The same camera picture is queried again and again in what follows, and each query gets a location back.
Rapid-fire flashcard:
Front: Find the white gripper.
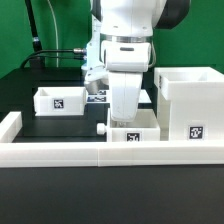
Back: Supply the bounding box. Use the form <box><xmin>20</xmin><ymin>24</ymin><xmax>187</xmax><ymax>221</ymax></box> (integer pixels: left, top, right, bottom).
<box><xmin>101</xmin><ymin>40</ymin><xmax>151</xmax><ymax>128</ymax></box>

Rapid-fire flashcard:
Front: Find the white front drawer tray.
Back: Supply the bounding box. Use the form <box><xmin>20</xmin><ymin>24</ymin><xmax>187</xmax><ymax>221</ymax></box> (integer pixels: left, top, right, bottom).
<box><xmin>97</xmin><ymin>109</ymin><xmax>160</xmax><ymax>142</ymax></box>

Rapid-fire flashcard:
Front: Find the white drawer tray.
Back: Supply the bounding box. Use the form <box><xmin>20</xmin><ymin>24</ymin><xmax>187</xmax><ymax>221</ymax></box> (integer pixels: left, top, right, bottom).
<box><xmin>97</xmin><ymin>109</ymin><xmax>160</xmax><ymax>142</ymax></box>
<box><xmin>33</xmin><ymin>87</ymin><xmax>87</xmax><ymax>116</ymax></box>

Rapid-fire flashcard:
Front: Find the white drawer cabinet box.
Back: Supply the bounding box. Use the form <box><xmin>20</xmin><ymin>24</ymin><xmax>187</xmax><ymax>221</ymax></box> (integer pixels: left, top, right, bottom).
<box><xmin>154</xmin><ymin>67</ymin><xmax>224</xmax><ymax>141</ymax></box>

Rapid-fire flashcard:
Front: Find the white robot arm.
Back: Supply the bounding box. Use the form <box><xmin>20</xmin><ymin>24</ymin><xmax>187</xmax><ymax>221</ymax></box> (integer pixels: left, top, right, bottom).
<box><xmin>82</xmin><ymin>0</ymin><xmax>191</xmax><ymax>123</ymax></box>

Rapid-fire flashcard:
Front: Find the white rear drawer tray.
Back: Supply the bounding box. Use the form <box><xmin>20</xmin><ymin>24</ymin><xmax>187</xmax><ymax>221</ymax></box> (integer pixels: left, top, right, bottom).
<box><xmin>33</xmin><ymin>87</ymin><xmax>87</xmax><ymax>116</ymax></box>

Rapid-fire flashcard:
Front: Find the marker tag sheet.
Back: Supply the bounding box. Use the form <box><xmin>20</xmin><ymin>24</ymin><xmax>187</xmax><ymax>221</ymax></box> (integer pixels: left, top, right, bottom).
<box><xmin>86</xmin><ymin>89</ymin><xmax>151</xmax><ymax>104</ymax></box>

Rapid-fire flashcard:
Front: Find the black pole stand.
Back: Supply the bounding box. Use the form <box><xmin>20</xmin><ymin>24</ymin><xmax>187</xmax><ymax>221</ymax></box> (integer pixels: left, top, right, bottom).
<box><xmin>24</xmin><ymin>0</ymin><xmax>45</xmax><ymax>69</ymax></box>

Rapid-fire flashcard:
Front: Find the black cable with connector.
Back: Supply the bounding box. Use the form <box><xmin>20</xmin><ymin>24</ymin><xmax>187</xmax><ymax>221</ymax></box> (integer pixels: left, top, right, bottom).
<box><xmin>20</xmin><ymin>47</ymin><xmax>88</xmax><ymax>69</ymax></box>

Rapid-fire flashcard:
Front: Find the white thin cable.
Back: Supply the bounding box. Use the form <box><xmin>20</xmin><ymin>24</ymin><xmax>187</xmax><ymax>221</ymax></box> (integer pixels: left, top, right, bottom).
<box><xmin>45</xmin><ymin>0</ymin><xmax>60</xmax><ymax>68</ymax></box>

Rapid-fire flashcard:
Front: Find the white U-shaped border frame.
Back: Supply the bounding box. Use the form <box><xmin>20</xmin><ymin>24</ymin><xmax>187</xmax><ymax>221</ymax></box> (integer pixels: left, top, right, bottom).
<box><xmin>0</xmin><ymin>112</ymin><xmax>224</xmax><ymax>168</ymax></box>

